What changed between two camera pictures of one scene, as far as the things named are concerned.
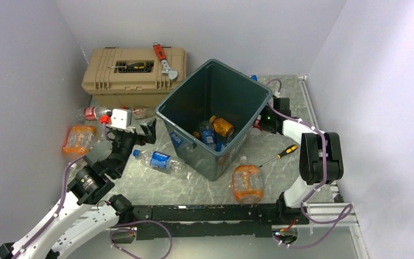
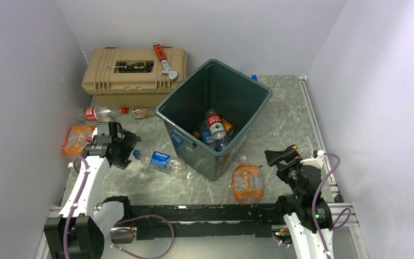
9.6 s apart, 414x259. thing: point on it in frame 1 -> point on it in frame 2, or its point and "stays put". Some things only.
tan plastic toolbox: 132,77 stays put
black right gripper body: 267,120 -> 289,173
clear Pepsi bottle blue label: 162,161 stays put
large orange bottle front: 247,183 stays put
